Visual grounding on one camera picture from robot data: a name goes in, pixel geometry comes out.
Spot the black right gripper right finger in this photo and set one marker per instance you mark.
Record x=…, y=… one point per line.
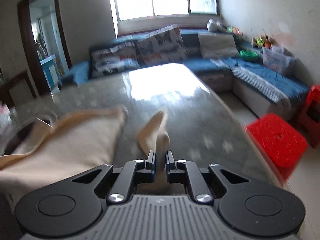
x=188, y=173

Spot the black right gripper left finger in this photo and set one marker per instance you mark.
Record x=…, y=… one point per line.
x=132, y=174

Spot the cream beige sweater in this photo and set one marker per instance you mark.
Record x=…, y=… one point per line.
x=79, y=141

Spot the red plastic stool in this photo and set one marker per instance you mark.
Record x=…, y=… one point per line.
x=309, y=116
x=280, y=144

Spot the butterfly print pillow left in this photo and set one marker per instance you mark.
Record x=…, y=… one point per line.
x=118, y=59

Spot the butterfly print pillow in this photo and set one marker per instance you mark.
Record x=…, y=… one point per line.
x=162, y=46
x=118, y=59

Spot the blue sectional sofa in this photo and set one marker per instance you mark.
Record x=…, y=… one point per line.
x=259, y=88

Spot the butterfly print pillow right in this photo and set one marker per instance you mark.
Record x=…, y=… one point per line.
x=162, y=46

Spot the grey plain cushion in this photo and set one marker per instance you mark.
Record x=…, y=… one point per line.
x=215, y=46

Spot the green plastic basin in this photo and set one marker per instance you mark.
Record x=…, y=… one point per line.
x=249, y=55

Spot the blue white cabinet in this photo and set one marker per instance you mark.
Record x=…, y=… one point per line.
x=51, y=71

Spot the dark wooden sideboard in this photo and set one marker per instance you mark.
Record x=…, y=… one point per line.
x=17, y=90

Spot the white plush toy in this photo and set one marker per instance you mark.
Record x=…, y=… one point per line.
x=215, y=26

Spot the clear plastic storage box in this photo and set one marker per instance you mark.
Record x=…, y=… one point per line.
x=278, y=61

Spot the colourful plush toys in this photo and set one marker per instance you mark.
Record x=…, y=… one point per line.
x=262, y=41

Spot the dark wooden door frame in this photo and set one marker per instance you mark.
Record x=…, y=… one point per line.
x=42, y=35

